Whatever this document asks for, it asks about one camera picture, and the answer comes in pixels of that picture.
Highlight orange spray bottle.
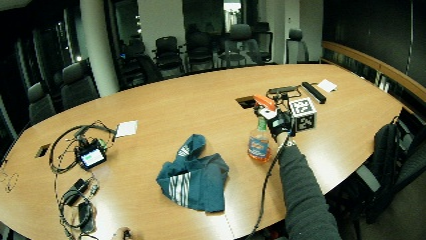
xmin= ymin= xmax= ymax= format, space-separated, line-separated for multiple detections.
xmin=246 ymin=94 xmax=279 ymax=164

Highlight white marker cube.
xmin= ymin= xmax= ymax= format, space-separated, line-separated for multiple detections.
xmin=287 ymin=96 xmax=319 ymax=133

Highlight long black bar device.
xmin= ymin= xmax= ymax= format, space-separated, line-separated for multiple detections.
xmin=301 ymin=81 xmax=327 ymax=105

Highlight white paper sheet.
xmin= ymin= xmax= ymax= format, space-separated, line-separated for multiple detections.
xmin=114 ymin=120 xmax=139 ymax=138
xmin=315 ymin=78 xmax=339 ymax=94

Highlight grey office chair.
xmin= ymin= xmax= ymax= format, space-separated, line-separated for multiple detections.
xmin=60 ymin=61 xmax=101 ymax=110
xmin=218 ymin=23 xmax=263 ymax=69
xmin=26 ymin=82 xmax=57 ymax=127
xmin=285 ymin=28 xmax=310 ymax=65

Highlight black office chair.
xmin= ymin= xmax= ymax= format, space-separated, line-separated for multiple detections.
xmin=153 ymin=35 xmax=186 ymax=80
xmin=185 ymin=31 xmax=217 ymax=73
xmin=251 ymin=21 xmax=274 ymax=63
xmin=118 ymin=39 xmax=165 ymax=88

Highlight teal striped cloth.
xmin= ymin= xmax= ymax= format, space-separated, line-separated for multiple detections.
xmin=154 ymin=133 xmax=231 ymax=214

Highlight black device with lit screen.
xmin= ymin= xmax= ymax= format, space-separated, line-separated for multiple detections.
xmin=74 ymin=139 xmax=109 ymax=171

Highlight white round pillar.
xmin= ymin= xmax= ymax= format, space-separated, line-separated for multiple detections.
xmin=78 ymin=0 xmax=121 ymax=98

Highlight black oblong device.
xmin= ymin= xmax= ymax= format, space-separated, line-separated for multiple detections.
xmin=77 ymin=201 xmax=97 ymax=234

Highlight small black flat object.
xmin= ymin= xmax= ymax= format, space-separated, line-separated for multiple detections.
xmin=34 ymin=143 xmax=52 ymax=159

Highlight table cable port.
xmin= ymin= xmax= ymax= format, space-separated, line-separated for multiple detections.
xmin=234 ymin=95 xmax=258 ymax=110

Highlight black glove cable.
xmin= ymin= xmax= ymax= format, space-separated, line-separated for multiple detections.
xmin=246 ymin=131 xmax=295 ymax=240

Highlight wooden wall rail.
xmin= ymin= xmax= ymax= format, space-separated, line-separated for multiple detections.
xmin=321 ymin=40 xmax=426 ymax=103

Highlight black tangled cables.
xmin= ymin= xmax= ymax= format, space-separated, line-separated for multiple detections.
xmin=46 ymin=120 xmax=117 ymax=240

